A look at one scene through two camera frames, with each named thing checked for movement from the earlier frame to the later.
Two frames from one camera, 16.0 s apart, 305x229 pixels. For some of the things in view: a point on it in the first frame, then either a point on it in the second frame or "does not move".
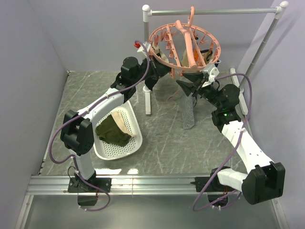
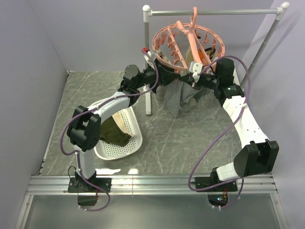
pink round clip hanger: [179, 47] does not move
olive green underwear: [109, 131] does not move
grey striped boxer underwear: [188, 119] -> [178, 94]
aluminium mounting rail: [128, 185] does not move
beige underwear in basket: [121, 123] does not move
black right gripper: [189, 88] -> [188, 78]
